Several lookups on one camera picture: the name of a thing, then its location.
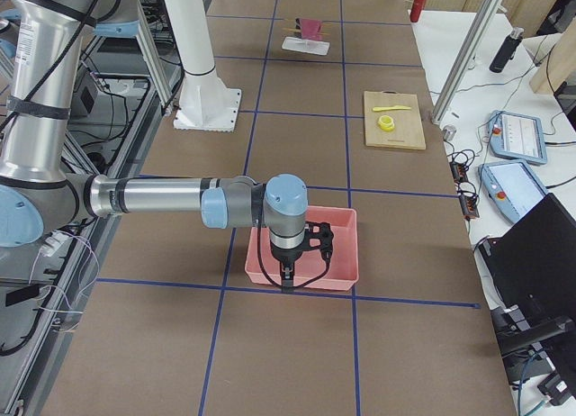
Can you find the black water bottle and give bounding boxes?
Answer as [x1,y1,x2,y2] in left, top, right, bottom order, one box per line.
[489,27,524,73]

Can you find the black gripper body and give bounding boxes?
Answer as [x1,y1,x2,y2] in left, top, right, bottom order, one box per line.
[271,244,300,270]

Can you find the yellow lemon slices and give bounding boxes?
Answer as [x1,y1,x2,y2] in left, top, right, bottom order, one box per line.
[377,114,395,132]

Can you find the yellow plastic knife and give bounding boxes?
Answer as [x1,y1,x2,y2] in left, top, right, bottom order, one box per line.
[372,104,412,113]

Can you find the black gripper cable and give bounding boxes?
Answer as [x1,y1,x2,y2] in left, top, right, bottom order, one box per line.
[256,226,332,295]

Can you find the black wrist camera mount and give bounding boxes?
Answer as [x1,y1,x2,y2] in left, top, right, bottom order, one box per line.
[301,222,334,262]

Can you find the wooden cutting board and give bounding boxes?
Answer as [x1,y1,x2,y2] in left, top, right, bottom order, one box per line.
[364,91,426,150]

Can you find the pink plastic bin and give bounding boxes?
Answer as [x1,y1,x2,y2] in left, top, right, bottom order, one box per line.
[245,205,359,291]

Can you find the near teach pendant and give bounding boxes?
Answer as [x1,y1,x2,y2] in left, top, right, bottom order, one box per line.
[479,158,548,223]

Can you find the white rectangular tray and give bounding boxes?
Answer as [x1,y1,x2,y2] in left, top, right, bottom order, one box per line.
[282,36,330,56]

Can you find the red bottle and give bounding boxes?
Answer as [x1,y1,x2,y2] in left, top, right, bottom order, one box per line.
[409,0,427,23]

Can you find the teach pendant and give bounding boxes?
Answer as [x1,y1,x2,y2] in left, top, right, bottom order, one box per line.
[487,111,547,166]
[479,158,548,223]

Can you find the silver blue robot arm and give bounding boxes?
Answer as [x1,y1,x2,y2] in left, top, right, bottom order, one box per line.
[1,0,311,291]

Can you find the red wiping cloth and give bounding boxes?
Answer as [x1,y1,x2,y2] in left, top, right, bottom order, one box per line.
[296,18,322,41]

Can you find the aluminium frame post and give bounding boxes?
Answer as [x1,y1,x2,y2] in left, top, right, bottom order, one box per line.
[430,0,503,125]

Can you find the black laptop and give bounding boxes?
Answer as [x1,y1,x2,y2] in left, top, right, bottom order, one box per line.
[479,193,575,325]

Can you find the far teach pendant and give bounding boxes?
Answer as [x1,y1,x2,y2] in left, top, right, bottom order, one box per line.
[487,111,547,166]

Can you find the white pillar with base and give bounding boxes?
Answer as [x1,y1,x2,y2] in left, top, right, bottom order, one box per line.
[164,0,242,132]

